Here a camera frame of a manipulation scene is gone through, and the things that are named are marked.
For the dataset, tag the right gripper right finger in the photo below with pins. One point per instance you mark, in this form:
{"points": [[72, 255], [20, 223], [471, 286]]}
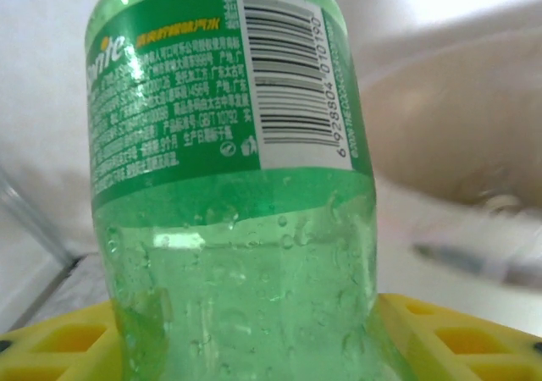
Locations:
{"points": [[466, 364]]}

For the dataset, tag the aluminium frame post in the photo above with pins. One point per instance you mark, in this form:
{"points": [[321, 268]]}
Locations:
{"points": [[29, 216]]}

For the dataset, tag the beige plastic bin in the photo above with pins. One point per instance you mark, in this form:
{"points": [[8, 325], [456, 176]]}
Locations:
{"points": [[457, 123]]}

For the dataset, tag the green plastic Sprite bottle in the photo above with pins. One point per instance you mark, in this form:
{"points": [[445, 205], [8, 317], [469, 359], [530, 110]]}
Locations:
{"points": [[233, 250]]}

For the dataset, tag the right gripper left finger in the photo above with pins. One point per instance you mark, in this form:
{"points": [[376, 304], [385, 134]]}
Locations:
{"points": [[63, 370]]}

